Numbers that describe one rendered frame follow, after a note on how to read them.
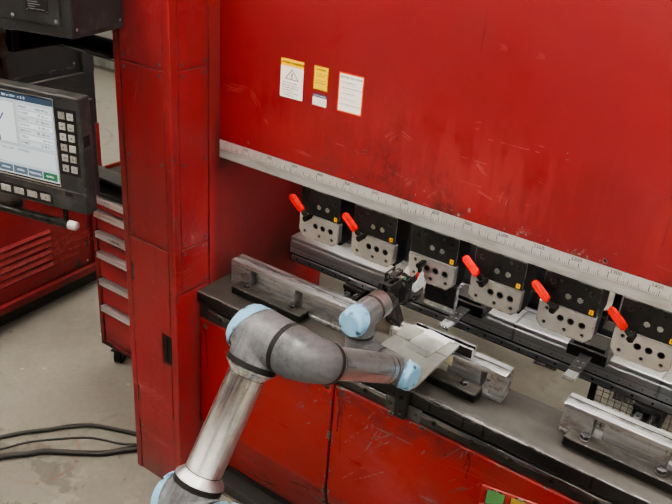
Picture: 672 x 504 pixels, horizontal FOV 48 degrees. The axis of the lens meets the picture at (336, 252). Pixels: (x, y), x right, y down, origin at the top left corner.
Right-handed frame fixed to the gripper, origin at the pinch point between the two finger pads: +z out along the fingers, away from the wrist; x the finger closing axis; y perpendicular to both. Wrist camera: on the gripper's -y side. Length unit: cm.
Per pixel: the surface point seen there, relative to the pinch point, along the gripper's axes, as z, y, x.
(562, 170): 3, 42, -33
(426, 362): -9.0, -18.5, -10.4
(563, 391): 149, -118, -13
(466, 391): -1.2, -28.1, -20.7
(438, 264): 2.6, 6.1, -4.3
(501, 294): 4.2, 3.2, -23.5
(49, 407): -18, -118, 162
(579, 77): 3, 65, -32
